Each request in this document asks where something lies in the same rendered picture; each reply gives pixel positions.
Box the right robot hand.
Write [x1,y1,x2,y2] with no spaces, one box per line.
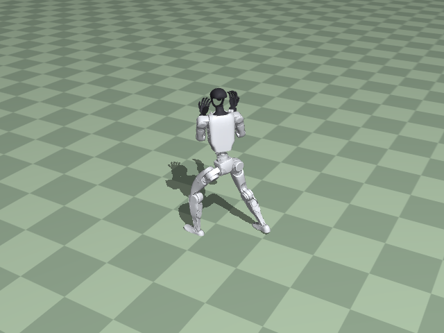
[227,90,239,112]

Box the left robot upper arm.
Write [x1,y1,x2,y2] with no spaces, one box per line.
[196,115,209,142]

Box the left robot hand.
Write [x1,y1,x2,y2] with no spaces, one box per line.
[198,98,211,116]

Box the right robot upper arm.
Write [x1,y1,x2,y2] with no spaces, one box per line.
[233,111,246,138]

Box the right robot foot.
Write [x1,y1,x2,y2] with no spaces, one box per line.
[253,222,271,233]

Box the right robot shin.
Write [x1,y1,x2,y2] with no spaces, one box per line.
[244,189,266,226]

